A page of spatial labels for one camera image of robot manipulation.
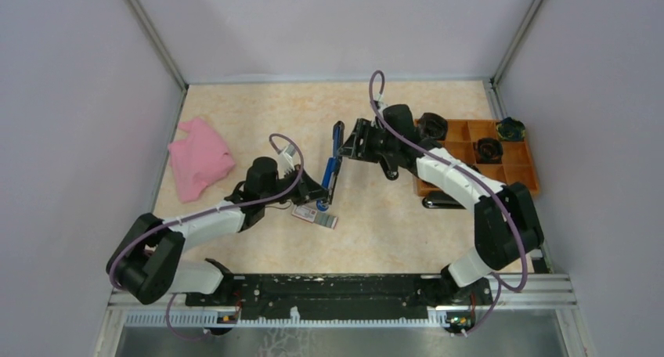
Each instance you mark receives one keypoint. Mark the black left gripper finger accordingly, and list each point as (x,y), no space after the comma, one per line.
(298,200)
(308,185)

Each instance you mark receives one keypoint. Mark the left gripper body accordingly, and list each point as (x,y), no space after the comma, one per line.
(283,184)

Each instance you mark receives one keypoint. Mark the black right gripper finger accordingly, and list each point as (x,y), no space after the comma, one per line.
(352,148)
(359,133)

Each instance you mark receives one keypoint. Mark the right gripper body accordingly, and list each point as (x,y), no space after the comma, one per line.
(378,142)

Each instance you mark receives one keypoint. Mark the blue stapler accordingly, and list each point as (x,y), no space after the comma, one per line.
(333,167)

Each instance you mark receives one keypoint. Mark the black stapler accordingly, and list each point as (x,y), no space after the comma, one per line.
(434,199)

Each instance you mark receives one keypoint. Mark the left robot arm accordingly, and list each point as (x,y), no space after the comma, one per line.
(148,264)

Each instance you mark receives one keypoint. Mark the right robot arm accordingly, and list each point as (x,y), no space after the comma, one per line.
(506,223)

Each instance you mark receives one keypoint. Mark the dark rolled fabric top-left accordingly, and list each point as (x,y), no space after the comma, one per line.
(432,126)

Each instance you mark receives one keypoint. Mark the pink cloth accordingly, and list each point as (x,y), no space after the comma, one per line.
(199,159)

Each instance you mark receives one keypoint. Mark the dark rolled fabric centre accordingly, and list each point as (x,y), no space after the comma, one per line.
(488,151)

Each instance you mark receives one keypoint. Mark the dark rolled fabric top-right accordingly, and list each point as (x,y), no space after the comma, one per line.
(510,130)

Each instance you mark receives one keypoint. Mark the orange wooden compartment tray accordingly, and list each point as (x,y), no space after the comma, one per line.
(515,165)

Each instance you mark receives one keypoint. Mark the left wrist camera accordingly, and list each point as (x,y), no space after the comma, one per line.
(286,160)

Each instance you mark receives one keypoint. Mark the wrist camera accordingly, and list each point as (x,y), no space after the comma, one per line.
(286,160)
(380,106)

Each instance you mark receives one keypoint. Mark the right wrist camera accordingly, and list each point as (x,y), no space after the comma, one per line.
(380,106)

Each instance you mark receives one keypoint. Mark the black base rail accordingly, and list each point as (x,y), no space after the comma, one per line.
(340,297)

